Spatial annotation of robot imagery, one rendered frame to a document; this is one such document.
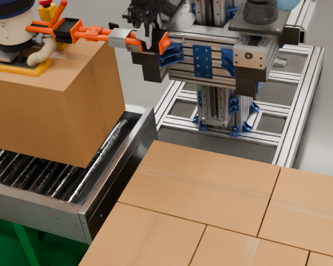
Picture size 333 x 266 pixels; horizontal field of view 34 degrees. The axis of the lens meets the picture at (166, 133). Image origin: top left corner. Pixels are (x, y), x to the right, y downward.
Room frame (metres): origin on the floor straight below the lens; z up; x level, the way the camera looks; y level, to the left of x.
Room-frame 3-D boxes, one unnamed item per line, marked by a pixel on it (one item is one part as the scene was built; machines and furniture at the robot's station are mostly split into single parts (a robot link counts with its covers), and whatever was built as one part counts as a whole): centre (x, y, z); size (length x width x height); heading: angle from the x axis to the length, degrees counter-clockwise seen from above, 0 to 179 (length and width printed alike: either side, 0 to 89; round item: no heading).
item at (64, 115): (1.94, 0.53, 0.88); 0.60 x 0.40 x 0.40; 63
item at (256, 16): (2.06, -0.46, 1.09); 0.15 x 0.15 x 0.10
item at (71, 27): (1.83, 0.32, 1.21); 0.10 x 0.08 x 0.06; 154
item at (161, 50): (1.68, 0.00, 1.21); 0.08 x 0.07 x 0.05; 64
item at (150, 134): (1.77, 0.21, 0.47); 0.70 x 0.03 x 0.15; 153
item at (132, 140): (1.77, 0.22, 0.58); 0.70 x 0.03 x 0.06; 153
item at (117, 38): (1.74, 0.12, 1.21); 0.07 x 0.07 x 0.04; 64
